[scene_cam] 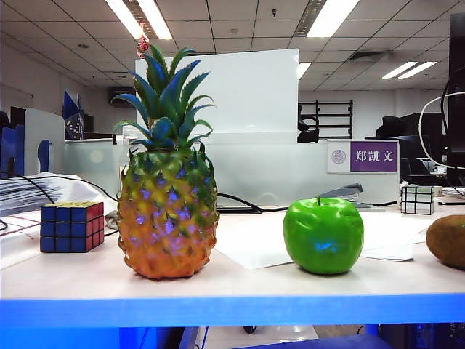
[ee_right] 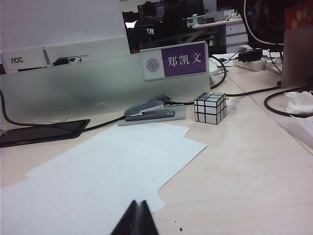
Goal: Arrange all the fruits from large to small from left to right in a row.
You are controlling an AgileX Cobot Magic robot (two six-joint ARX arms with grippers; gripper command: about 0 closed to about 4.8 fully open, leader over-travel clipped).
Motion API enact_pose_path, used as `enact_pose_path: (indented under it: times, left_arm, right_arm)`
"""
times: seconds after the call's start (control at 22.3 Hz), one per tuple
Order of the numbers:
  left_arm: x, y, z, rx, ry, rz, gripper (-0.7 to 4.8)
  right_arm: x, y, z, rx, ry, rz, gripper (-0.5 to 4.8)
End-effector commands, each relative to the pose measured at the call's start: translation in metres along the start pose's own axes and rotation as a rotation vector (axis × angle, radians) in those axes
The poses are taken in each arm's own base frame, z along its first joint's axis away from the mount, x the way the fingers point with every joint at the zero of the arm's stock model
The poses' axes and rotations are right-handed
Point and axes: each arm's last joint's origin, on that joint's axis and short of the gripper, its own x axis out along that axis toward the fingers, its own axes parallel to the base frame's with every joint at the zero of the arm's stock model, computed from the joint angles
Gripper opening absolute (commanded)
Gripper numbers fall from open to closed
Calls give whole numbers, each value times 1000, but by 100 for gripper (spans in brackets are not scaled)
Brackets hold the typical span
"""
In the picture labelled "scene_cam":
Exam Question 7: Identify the plastic pineapple with green crown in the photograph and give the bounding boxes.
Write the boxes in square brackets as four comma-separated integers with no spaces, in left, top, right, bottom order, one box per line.
[111,43,221,280]

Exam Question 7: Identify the glossy green apple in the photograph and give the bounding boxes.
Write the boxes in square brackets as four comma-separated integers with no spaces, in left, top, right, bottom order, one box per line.
[283,196,365,276]

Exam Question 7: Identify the brown kiwi fruit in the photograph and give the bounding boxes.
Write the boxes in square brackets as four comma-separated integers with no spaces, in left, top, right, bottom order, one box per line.
[425,214,465,270]

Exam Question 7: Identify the frosted glass desk partition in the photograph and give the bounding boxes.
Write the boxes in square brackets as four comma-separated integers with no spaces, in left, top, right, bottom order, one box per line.
[63,140,400,208]

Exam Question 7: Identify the large white paper sheet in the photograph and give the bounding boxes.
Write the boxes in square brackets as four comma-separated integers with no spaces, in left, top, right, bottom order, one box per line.
[214,210,302,270]

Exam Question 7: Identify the white partition board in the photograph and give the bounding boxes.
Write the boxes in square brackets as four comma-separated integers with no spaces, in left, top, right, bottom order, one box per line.
[134,48,300,145]

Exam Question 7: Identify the black office chair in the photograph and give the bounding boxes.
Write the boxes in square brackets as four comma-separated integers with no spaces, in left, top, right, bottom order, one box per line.
[297,105,320,143]

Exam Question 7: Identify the clear bottle with label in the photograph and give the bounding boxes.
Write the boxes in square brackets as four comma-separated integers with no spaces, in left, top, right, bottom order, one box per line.
[118,125,141,199]

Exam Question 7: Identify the grey stapler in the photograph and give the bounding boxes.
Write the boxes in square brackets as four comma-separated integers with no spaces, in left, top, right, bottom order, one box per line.
[319,182,386,213]

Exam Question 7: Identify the black ceiling air unit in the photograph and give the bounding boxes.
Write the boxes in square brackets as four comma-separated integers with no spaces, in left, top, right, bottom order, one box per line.
[108,87,137,107]

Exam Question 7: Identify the purple and white name plate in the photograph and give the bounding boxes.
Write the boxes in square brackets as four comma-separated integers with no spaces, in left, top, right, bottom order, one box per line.
[325,139,400,175]

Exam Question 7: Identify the red knot ornament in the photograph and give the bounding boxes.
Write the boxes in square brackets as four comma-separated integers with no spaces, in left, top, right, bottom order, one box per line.
[137,34,150,59]

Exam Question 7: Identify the pile of white paper sheets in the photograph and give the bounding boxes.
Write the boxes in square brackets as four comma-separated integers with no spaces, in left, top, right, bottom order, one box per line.
[359,212,437,262]

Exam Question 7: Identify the coloured Rubik's cube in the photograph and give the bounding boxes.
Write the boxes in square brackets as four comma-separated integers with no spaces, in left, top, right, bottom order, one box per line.
[39,201,105,254]

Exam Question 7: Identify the long ceiling light strip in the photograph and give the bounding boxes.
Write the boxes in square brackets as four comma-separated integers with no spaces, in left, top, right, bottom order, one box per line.
[137,0,174,40]
[105,0,146,39]

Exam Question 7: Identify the blue triangular board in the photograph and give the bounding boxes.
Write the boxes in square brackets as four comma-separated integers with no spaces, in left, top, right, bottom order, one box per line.
[62,89,86,141]

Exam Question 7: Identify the dark chairs and monitors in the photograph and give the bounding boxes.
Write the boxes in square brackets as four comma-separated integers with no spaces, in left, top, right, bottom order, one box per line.
[365,112,448,186]

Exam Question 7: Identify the wide ceiling light panel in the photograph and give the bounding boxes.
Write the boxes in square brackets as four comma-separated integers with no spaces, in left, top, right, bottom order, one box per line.
[306,0,360,39]

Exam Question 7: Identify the silver mirror cube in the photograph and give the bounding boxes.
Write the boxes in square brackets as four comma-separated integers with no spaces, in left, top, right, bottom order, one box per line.
[400,185,435,215]

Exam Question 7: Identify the twin ceiling light strips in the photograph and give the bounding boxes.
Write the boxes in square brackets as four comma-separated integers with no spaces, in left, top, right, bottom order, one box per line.
[381,60,439,80]

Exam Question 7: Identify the stack of printed papers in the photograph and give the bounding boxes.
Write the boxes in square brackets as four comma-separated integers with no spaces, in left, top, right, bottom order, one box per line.
[0,177,55,218]

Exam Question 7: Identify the blue file holder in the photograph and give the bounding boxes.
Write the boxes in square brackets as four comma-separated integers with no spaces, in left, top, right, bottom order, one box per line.
[0,124,25,179]

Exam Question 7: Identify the black upright column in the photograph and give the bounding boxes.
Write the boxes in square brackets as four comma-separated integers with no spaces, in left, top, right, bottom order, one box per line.
[446,12,465,188]

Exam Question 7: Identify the black wall rack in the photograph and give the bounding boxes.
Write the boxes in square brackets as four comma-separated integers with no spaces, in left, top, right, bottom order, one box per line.
[298,100,354,140]

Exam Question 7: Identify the coiled white cord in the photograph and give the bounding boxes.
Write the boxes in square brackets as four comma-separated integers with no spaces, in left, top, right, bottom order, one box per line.
[104,209,121,230]

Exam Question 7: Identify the thin black cable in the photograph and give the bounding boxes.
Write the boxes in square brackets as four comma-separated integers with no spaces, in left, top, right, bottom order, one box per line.
[0,173,55,204]

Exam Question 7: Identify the white cable loop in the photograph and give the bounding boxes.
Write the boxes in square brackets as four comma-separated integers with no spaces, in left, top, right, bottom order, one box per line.
[418,90,465,170]

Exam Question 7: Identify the black cable loop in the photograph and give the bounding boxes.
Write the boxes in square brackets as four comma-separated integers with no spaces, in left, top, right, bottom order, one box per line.
[440,67,465,146]

